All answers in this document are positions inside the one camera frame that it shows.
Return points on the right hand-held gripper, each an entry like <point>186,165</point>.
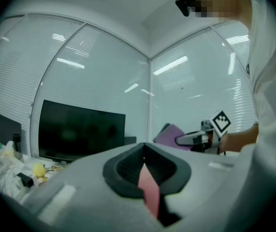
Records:
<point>221,123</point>

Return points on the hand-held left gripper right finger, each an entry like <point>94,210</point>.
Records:
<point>200,190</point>

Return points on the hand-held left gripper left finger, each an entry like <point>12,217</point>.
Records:
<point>84,202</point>

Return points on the purple cloth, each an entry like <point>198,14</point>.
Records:
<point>169,133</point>

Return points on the pink desk mat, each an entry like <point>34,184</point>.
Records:
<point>149,192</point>

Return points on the person's right forearm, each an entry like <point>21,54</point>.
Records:
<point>239,139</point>

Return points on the yellow plush toy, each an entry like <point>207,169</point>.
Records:
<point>39,169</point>

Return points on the black charger block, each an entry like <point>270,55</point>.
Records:
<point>26,179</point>

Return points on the black monitor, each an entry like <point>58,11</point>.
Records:
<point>79,132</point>

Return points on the person's white shirt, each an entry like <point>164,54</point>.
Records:
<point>268,81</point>

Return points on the person's head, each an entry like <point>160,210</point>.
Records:
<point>224,6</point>

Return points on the black head camera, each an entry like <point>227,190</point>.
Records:
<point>183,5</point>

